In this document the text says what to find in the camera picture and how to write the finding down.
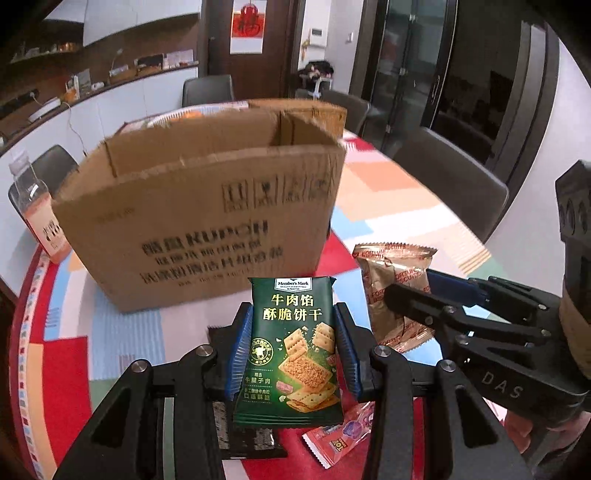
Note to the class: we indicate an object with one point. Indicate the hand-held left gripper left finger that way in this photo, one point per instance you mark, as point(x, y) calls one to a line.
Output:
point(238, 344)

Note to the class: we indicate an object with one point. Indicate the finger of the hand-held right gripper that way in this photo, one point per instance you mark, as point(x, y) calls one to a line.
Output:
point(415, 304)
point(455, 284)

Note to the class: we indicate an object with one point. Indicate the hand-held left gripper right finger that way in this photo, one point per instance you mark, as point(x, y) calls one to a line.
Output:
point(347, 353)

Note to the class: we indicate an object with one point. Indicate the tan biscuit packet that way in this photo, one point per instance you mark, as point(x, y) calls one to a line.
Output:
point(392, 267)

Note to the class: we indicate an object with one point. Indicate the green cracker packet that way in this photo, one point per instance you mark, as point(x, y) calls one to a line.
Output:
point(286, 350)

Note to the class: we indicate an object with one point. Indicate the brown cardboard box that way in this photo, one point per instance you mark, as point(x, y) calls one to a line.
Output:
point(194, 217)

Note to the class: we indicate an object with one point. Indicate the person's right hand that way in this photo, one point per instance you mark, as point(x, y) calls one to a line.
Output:
point(521, 431)

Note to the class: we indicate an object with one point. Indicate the red and white snack packet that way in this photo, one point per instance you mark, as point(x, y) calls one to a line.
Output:
point(332, 438)

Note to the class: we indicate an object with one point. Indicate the dark brown snack packet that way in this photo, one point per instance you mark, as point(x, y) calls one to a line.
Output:
point(249, 443)

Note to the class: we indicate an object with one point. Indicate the grey dining chair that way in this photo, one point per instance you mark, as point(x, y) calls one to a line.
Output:
point(207, 90)
point(53, 168)
point(346, 110)
point(452, 180)

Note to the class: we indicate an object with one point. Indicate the colourful checked tablecloth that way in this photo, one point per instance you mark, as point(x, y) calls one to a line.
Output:
point(64, 360)

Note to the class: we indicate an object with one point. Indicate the dark glass door cabinet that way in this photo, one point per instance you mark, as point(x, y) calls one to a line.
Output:
point(406, 60)

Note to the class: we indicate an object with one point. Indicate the clear bottle with pink drink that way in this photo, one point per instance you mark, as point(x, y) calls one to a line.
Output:
point(39, 217)

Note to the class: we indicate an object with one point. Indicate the white rack with dark bag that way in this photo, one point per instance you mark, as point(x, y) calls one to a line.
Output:
point(316, 76)

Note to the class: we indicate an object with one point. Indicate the white sideboard counter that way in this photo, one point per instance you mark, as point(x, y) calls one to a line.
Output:
point(115, 106)

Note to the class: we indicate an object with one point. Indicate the dark brown door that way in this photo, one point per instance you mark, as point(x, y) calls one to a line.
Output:
point(286, 27)

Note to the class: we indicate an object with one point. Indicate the white wall intercom panel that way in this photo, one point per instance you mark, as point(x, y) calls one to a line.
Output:
point(317, 37)

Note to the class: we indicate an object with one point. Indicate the red and white wall poster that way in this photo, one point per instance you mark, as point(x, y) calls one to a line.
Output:
point(249, 25)

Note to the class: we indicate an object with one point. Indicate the white upper wall cabinets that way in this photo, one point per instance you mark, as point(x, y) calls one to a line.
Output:
point(138, 18)

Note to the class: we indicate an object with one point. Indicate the wooden wall shelf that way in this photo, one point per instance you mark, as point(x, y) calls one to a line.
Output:
point(46, 53)

